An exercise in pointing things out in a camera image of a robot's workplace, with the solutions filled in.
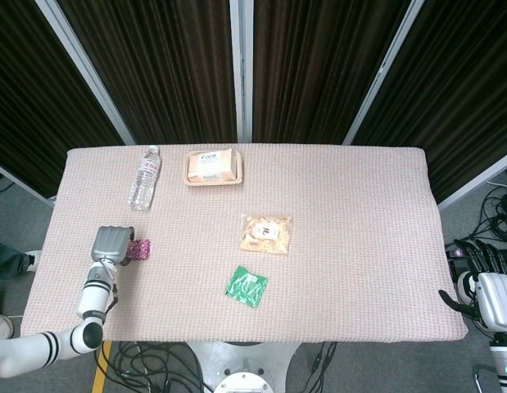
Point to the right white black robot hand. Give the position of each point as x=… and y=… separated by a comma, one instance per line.
x=496, y=299

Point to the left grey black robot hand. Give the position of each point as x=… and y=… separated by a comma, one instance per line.
x=110, y=243

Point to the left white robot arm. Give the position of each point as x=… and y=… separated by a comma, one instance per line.
x=91, y=299

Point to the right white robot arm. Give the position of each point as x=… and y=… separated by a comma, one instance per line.
x=505, y=360

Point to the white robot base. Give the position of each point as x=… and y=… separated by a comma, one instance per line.
x=241, y=362

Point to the clear plastic water bottle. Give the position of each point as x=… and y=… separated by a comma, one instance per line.
x=144, y=184

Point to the white shoe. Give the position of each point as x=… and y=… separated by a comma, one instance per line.
x=34, y=261
x=1, y=327

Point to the dark green trouser leg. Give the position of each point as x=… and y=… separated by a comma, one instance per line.
x=5, y=260

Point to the peach tissue pack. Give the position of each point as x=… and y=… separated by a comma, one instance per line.
x=212, y=165

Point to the green foil sachet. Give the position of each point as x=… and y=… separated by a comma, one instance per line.
x=247, y=286

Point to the beige rectangular tray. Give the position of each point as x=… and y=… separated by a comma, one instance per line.
x=239, y=170

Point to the clear snack bag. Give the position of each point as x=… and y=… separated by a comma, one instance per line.
x=265, y=245

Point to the pink woven tablecloth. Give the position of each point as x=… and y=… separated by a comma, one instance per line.
x=339, y=266

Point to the dark brown curtain panel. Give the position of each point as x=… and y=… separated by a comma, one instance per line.
x=163, y=69
x=32, y=102
x=318, y=69
x=462, y=102

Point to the grey partition bottom rail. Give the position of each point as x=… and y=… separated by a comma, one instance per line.
x=23, y=182
x=474, y=182

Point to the grey partition post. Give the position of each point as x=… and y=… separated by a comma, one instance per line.
x=241, y=73
x=93, y=82
x=380, y=82

